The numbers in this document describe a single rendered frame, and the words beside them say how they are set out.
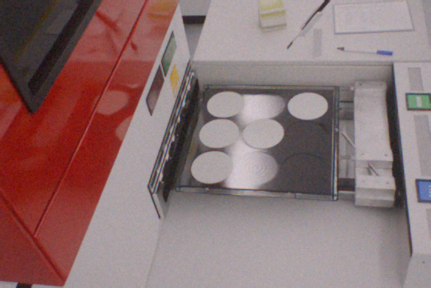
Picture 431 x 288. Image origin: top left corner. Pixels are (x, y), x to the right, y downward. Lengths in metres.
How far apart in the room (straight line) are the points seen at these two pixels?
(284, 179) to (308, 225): 0.12
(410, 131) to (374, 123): 0.14
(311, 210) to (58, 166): 0.70
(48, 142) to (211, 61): 0.83
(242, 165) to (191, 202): 0.16
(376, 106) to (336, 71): 0.14
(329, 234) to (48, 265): 0.68
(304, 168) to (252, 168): 0.12
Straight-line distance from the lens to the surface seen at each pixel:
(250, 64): 1.38
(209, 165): 1.20
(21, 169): 0.58
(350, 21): 1.49
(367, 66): 1.37
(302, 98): 1.34
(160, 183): 1.14
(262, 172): 1.17
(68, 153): 0.67
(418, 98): 1.26
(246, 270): 1.12
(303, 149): 1.21
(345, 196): 1.21
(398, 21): 1.50
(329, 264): 1.12
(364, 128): 1.29
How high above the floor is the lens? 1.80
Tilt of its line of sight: 46 degrees down
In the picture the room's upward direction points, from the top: 11 degrees counter-clockwise
